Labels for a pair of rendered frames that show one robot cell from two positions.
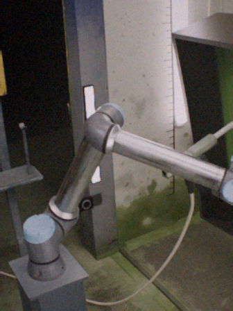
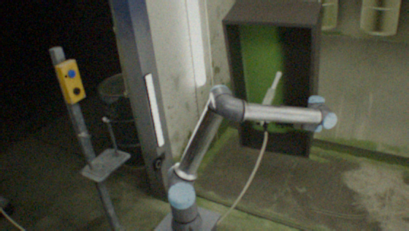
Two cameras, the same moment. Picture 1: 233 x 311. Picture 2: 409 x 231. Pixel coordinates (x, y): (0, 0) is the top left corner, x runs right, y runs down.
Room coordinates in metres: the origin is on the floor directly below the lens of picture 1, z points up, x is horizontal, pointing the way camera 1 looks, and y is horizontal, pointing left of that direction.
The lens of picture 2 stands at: (0.36, 0.86, 2.16)
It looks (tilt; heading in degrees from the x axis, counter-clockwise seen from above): 30 degrees down; 331
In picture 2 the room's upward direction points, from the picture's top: 6 degrees counter-clockwise
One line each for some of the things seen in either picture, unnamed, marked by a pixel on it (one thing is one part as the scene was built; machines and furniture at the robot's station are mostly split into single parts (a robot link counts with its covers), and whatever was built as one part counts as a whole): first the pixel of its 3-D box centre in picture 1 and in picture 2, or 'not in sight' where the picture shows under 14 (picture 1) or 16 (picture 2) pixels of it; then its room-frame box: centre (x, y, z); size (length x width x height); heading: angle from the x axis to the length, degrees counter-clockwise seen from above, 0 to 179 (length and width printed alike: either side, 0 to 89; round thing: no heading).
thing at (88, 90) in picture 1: (91, 135); (154, 112); (2.48, 0.14, 0.96); 0.06 x 0.02 x 0.63; 119
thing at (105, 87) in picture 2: not in sight; (125, 84); (3.38, 0.08, 0.86); 0.54 x 0.54 x 0.01
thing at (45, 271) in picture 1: (45, 260); (185, 218); (1.62, 0.37, 0.69); 0.19 x 0.19 x 0.10
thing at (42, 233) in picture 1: (41, 237); (182, 200); (1.63, 0.36, 0.83); 0.17 x 0.15 x 0.18; 157
